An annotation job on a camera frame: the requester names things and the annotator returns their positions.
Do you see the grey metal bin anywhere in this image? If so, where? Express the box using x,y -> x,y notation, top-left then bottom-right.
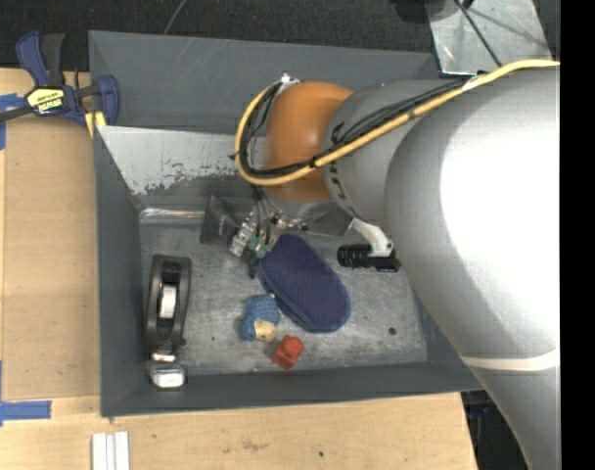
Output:
87,29 -> 485,418

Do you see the blue and tan knitted toy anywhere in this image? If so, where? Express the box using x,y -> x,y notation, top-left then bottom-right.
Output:
237,293 -> 283,345

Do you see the dark blue cloth pouch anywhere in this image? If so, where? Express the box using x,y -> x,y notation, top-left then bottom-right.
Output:
256,232 -> 353,335

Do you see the black tape dispenser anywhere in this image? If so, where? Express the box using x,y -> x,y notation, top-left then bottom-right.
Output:
144,254 -> 193,363

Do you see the small red block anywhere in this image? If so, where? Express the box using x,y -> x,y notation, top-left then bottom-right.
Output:
269,335 -> 305,372

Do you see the small white and grey box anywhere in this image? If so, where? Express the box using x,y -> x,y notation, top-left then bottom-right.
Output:
147,361 -> 187,390

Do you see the pale wood board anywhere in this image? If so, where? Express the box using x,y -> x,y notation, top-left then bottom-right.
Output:
1,115 -> 103,402

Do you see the black cylinder on white bracket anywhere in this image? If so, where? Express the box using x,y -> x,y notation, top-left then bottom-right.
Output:
336,217 -> 402,274

